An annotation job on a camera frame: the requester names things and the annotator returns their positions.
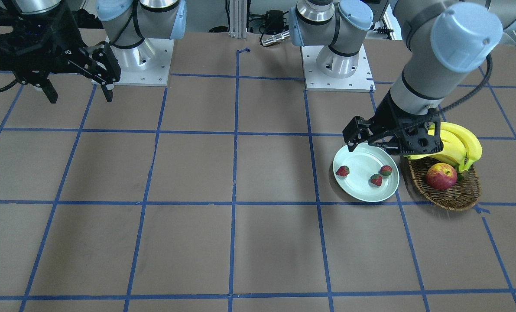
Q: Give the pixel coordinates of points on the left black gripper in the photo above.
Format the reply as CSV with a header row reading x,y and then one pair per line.
x,y
386,114

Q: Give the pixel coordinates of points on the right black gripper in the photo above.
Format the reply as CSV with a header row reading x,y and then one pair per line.
x,y
65,31

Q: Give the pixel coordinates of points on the red strawberry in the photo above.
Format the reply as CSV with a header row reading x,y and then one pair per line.
x,y
386,170
342,171
376,180

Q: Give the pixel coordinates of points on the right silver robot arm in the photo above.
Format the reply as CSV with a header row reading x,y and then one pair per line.
x,y
117,19

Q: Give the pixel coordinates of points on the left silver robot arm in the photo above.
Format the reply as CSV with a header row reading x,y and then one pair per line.
x,y
448,39

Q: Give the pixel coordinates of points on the light green plate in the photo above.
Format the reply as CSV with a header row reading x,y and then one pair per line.
x,y
363,162

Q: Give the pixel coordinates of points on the red yellow apple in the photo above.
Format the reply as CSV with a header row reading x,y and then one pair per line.
x,y
441,176

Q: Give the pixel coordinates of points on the yellow banana bunch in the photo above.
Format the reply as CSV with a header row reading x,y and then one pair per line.
x,y
461,148

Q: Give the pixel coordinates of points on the brown wicker basket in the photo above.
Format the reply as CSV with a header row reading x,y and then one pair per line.
x,y
463,195

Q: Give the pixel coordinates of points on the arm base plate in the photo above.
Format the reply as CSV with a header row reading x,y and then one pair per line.
x,y
326,71
137,61

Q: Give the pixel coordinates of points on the aluminium frame post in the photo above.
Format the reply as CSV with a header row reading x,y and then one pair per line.
x,y
238,17

